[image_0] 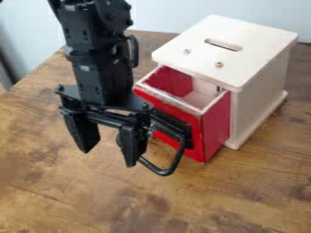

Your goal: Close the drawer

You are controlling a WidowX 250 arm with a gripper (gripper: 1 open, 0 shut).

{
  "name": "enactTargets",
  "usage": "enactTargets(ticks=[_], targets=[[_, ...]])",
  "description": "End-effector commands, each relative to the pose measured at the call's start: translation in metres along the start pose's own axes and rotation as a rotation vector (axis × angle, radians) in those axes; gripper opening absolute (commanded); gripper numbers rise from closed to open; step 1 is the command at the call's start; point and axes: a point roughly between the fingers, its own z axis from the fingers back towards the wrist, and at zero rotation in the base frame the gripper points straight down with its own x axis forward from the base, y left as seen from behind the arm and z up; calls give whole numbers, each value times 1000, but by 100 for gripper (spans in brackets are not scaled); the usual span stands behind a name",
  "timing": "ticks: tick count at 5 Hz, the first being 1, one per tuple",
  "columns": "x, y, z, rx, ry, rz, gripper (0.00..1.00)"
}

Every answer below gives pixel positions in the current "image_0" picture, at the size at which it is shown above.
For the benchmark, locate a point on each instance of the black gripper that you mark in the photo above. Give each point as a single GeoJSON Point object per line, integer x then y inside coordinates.
{"type": "Point", "coordinates": [102, 99]}

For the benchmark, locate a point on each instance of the black drawer handle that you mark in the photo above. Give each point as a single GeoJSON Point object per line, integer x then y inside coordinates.
{"type": "Point", "coordinates": [178, 132]}

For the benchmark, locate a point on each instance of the red drawer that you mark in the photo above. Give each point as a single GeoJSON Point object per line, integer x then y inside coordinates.
{"type": "Point", "coordinates": [195, 101]}

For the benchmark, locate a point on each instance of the white wooden box cabinet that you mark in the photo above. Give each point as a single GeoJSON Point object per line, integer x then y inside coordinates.
{"type": "Point", "coordinates": [241, 57]}

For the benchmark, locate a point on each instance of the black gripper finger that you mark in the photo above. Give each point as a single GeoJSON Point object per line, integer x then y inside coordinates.
{"type": "Point", "coordinates": [133, 140]}

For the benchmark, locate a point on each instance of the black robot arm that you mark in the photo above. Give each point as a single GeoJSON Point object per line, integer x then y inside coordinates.
{"type": "Point", "coordinates": [94, 25]}

